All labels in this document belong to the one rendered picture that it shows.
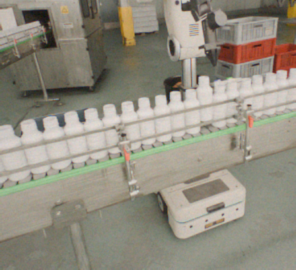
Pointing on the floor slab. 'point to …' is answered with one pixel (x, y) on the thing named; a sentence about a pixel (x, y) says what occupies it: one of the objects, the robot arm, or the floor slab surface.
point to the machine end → (64, 35)
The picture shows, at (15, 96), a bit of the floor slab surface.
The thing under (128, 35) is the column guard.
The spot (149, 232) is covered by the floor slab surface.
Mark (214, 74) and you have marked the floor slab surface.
